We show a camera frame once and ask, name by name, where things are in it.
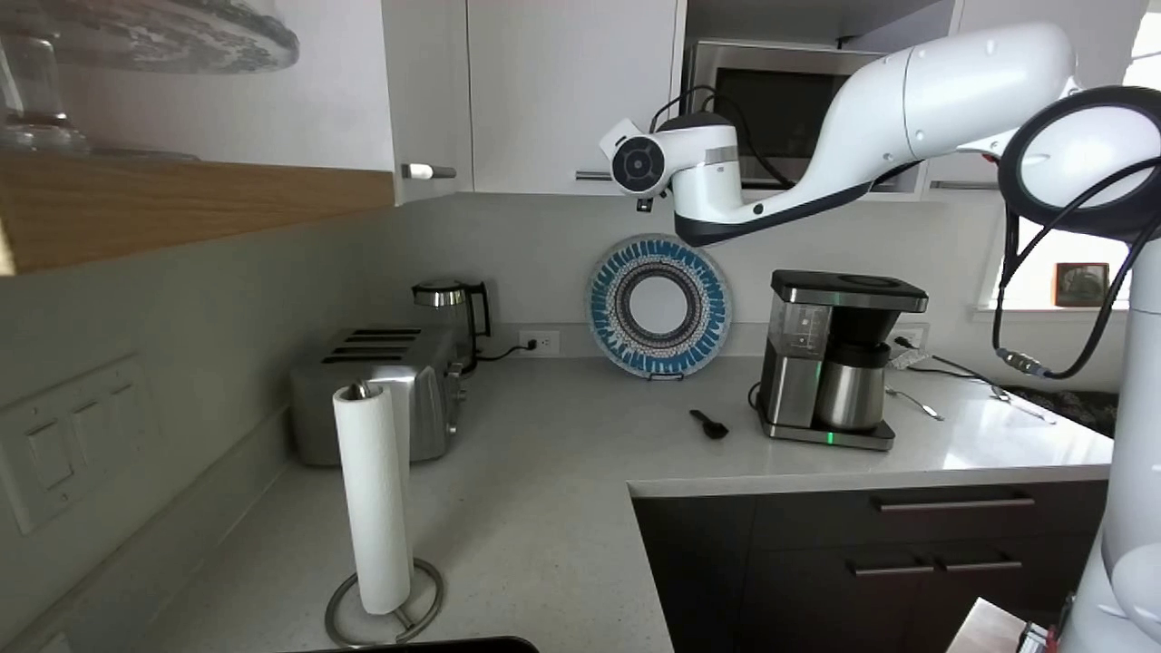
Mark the white cabinet door round knob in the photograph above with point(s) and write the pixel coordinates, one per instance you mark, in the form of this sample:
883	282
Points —
421	86

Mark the dark brown lower cabinet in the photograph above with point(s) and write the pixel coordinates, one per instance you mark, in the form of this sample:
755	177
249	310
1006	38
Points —
775	582

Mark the blue patterned decorative plate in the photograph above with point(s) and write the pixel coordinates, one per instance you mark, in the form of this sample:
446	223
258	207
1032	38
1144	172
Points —
610	310

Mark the black coffee scoop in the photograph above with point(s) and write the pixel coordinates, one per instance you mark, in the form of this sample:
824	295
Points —
712	427

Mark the black silver coffee maker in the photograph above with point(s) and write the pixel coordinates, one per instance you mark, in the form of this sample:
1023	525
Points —
848	385

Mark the white paper towel roll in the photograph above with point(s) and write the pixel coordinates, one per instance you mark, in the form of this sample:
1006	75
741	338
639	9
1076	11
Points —
375	510

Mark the silver four-slot toaster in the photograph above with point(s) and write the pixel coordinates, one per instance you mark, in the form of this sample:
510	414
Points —
313	413

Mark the black microwave oven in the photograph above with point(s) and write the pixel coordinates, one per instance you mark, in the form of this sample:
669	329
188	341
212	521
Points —
762	109

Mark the dark sink basin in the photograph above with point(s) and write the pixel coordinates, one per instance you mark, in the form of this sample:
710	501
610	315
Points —
1063	408

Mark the glass cake stand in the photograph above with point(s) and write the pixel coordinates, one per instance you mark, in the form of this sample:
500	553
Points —
184	38

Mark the silver box corner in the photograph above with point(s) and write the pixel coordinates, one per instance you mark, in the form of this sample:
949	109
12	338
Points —
993	628

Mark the white wall outlet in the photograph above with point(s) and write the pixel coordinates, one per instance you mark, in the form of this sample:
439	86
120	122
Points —
539	338
907	334

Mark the wooden wall shelf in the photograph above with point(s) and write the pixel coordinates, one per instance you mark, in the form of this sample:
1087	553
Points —
184	205

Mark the small dark picture frame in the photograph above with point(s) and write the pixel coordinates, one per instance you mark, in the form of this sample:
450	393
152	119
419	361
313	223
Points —
1079	286

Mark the white light switch plate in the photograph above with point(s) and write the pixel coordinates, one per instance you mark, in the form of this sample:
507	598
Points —
73	449

